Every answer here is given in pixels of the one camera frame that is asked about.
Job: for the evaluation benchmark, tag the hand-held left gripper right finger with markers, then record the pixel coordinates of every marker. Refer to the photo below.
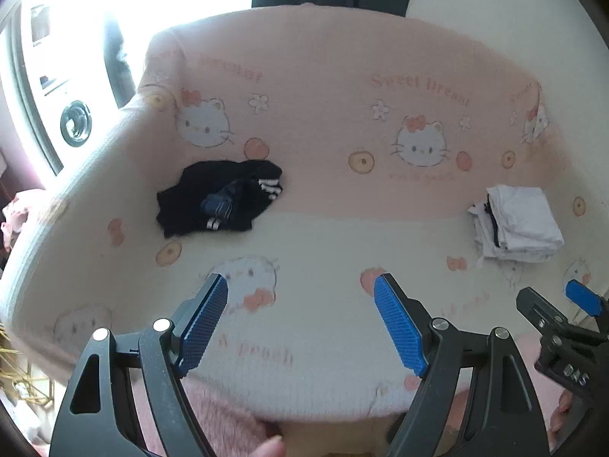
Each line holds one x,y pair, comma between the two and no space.
397,323

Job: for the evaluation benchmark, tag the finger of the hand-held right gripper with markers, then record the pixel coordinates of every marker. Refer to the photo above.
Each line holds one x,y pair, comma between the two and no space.
540,309
583,293

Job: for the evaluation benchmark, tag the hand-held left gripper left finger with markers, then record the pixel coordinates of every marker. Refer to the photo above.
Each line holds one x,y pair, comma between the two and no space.
204,323

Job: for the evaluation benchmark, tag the white shirt with navy collar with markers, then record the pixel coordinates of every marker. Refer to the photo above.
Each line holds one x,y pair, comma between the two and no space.
528,219

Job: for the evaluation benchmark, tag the pile of black clothes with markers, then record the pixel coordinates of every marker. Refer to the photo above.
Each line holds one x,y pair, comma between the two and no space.
219,200

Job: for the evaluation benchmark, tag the person's right hand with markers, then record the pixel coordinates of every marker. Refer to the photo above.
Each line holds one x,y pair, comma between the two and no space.
564,409

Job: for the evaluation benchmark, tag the person's left hand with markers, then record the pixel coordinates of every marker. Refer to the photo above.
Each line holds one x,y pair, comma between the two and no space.
269,450

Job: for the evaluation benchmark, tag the pink plush cover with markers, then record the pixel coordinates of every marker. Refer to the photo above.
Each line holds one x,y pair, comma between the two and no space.
223,414

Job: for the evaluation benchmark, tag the printed pink and white blanket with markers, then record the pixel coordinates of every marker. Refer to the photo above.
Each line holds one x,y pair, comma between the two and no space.
333,247

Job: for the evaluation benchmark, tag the grey striped white garment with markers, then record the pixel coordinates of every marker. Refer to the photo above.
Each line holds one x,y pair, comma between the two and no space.
478,228

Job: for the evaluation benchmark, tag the pink cloth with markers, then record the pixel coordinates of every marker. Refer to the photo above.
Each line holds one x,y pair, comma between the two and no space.
19,209

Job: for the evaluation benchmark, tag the white washing machine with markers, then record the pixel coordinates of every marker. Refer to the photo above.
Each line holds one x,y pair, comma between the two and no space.
76,123

